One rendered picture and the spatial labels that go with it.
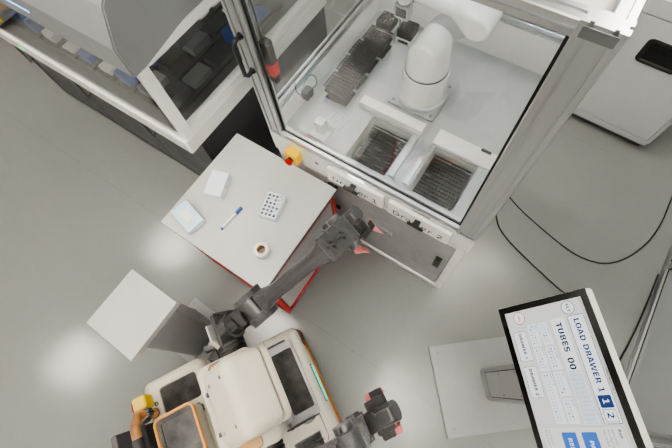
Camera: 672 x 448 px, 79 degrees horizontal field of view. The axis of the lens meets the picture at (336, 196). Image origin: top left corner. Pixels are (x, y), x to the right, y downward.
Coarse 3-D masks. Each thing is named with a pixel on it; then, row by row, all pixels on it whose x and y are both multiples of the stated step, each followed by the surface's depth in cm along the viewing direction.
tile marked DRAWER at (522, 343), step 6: (516, 336) 141; (522, 336) 139; (516, 342) 140; (522, 342) 139; (528, 342) 137; (522, 348) 138; (528, 348) 137; (522, 354) 138; (528, 354) 136; (522, 360) 138; (528, 360) 136; (534, 360) 135
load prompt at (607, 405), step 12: (576, 324) 126; (576, 336) 126; (588, 336) 123; (588, 348) 123; (588, 360) 122; (600, 360) 120; (588, 372) 121; (600, 372) 119; (600, 384) 119; (600, 396) 118; (612, 396) 116; (600, 408) 118; (612, 408) 115; (612, 420) 115
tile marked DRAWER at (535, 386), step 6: (534, 366) 134; (528, 372) 135; (534, 372) 134; (528, 378) 135; (534, 378) 134; (528, 384) 135; (534, 384) 133; (540, 384) 132; (534, 390) 133; (540, 390) 132; (534, 396) 133; (540, 396) 131
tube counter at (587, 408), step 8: (568, 360) 126; (576, 360) 125; (568, 368) 126; (576, 368) 124; (576, 376) 124; (576, 384) 124; (584, 384) 122; (576, 392) 123; (584, 392) 121; (584, 400) 121; (584, 408) 121; (592, 408) 119; (584, 416) 120; (592, 416) 119; (592, 424) 119; (600, 424) 117
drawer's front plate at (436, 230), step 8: (392, 200) 172; (392, 208) 175; (400, 208) 170; (400, 216) 177; (408, 216) 172; (416, 216) 168; (424, 224) 170; (432, 224) 166; (424, 232) 177; (432, 232) 172; (440, 232) 167; (448, 232) 165; (440, 240) 174; (448, 240) 169
